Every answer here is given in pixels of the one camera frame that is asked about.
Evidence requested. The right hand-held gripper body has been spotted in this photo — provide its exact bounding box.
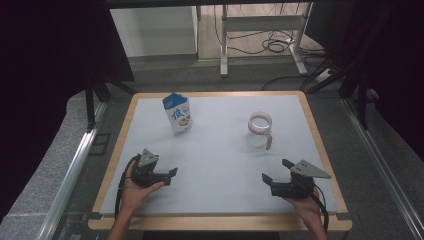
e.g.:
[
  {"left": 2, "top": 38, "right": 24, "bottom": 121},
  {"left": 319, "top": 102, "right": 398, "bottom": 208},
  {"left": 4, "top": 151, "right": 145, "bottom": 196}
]
[{"left": 270, "top": 159, "right": 333, "bottom": 200}]

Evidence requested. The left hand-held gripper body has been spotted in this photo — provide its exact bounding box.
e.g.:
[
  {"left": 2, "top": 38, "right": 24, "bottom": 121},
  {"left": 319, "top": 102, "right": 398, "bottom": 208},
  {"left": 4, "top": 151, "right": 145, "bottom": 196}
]
[{"left": 130, "top": 148, "right": 168, "bottom": 188}]

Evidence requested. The clear glass jar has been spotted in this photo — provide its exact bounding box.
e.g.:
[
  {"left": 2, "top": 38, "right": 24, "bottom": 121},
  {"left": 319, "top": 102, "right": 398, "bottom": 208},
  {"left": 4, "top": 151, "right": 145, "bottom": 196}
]
[{"left": 246, "top": 111, "right": 275, "bottom": 151}]

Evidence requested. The white and blue pouch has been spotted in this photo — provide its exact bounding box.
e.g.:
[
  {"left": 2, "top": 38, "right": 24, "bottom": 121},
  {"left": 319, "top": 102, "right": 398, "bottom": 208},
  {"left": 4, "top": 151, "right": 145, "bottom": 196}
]
[{"left": 162, "top": 92, "right": 193, "bottom": 136}]

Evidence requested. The person's left hand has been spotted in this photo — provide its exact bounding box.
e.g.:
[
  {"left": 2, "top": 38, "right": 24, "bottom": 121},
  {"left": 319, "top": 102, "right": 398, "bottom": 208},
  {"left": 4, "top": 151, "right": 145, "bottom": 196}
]
[{"left": 119, "top": 160, "right": 166, "bottom": 214}]

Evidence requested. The person's right hand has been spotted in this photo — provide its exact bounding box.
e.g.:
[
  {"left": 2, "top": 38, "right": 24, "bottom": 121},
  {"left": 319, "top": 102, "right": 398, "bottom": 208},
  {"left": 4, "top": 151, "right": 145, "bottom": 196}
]
[{"left": 283, "top": 188, "right": 326, "bottom": 231}]

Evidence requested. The pale grey table mat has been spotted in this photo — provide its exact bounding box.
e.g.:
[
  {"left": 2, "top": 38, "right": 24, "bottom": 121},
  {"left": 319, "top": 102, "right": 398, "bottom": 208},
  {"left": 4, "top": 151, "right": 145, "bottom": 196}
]
[{"left": 99, "top": 94, "right": 339, "bottom": 216}]

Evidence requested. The wooden table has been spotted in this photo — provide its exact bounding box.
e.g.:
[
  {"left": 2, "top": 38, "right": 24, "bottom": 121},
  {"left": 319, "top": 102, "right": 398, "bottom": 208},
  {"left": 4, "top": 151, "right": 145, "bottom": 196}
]
[{"left": 87, "top": 90, "right": 353, "bottom": 233}]

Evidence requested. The black tripod stand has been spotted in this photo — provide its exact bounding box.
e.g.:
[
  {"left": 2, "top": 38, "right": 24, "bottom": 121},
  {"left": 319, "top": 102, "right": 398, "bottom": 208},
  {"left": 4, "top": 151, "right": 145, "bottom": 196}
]
[{"left": 84, "top": 73, "right": 137, "bottom": 132}]

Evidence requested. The white power strip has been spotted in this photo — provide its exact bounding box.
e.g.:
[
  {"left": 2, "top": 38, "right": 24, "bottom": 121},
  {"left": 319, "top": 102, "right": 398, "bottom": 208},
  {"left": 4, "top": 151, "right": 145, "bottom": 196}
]
[{"left": 313, "top": 68, "right": 335, "bottom": 84}]

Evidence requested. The black metal stand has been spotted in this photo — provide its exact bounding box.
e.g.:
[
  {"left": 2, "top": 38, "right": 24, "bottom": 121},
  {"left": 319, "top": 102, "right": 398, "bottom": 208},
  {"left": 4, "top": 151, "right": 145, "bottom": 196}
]
[{"left": 299, "top": 6, "right": 379, "bottom": 132}]

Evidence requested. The white cabinet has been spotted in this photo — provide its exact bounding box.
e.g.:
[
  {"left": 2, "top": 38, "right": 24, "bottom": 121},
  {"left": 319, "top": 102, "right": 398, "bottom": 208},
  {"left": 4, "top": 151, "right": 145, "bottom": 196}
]
[{"left": 109, "top": 5, "right": 200, "bottom": 59}]

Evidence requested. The black curtain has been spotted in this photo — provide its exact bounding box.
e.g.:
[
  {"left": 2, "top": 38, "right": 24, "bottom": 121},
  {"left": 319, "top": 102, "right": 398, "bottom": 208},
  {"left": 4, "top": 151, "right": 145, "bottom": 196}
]
[
  {"left": 305, "top": 0, "right": 424, "bottom": 163},
  {"left": 0, "top": 0, "right": 135, "bottom": 221}
]

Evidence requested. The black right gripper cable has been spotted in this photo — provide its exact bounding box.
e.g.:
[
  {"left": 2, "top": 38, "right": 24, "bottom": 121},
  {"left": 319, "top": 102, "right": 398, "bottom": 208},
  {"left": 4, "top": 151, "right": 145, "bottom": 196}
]
[{"left": 311, "top": 184, "right": 331, "bottom": 233}]

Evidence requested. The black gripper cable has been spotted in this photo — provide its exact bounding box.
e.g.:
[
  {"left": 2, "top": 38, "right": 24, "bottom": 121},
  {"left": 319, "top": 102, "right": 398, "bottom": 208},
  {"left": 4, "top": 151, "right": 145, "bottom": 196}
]
[
  {"left": 311, "top": 184, "right": 331, "bottom": 233},
  {"left": 114, "top": 154, "right": 142, "bottom": 218}
]

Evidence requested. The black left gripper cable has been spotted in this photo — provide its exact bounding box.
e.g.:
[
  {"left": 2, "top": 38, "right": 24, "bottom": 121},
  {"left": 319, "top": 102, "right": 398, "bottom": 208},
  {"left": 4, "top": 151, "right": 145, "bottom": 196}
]
[{"left": 114, "top": 154, "right": 142, "bottom": 218}]

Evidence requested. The black floor bracket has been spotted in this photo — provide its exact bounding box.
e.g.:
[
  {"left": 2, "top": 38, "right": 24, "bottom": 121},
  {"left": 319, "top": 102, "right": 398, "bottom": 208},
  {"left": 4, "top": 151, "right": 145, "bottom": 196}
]
[{"left": 88, "top": 133, "right": 112, "bottom": 157}]

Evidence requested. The aluminium floor rail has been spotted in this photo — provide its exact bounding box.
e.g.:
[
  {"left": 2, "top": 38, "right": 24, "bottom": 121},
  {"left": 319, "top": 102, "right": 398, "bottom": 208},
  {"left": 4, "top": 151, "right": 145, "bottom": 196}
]
[
  {"left": 341, "top": 98, "right": 424, "bottom": 240},
  {"left": 34, "top": 101, "right": 108, "bottom": 240}
]

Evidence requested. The coiled black floor cable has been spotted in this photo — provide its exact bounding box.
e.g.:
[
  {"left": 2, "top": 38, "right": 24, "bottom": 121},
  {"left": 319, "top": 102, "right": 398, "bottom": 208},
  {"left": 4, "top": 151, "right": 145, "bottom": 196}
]
[{"left": 261, "top": 37, "right": 296, "bottom": 55}]

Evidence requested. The white metal desk frame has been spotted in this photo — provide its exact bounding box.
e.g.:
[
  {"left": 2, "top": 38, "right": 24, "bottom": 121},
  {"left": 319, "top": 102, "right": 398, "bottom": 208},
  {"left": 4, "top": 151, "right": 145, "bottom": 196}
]
[{"left": 219, "top": 2, "right": 310, "bottom": 78}]

